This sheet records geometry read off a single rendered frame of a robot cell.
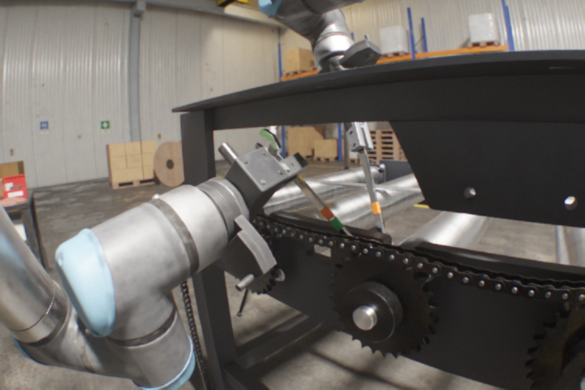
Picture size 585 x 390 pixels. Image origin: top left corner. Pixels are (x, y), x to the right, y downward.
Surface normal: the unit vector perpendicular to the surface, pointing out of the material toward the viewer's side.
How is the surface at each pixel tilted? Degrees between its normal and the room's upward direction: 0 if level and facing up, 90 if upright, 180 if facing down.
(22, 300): 105
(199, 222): 63
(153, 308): 99
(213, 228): 79
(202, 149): 90
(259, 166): 50
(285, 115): 90
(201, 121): 90
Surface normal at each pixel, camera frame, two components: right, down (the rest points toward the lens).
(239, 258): -0.56, 0.33
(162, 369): 0.59, 0.31
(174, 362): 0.84, 0.21
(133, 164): 0.65, 0.07
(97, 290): 0.69, -0.24
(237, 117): -0.71, 0.12
